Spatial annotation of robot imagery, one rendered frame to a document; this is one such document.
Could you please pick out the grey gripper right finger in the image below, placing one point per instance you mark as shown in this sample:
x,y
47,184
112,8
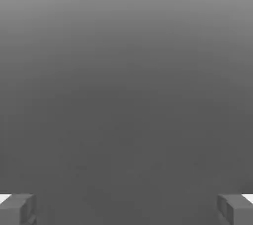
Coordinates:
x,y
239,210

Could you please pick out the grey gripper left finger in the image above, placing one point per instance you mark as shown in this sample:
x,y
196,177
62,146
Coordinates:
x,y
13,209

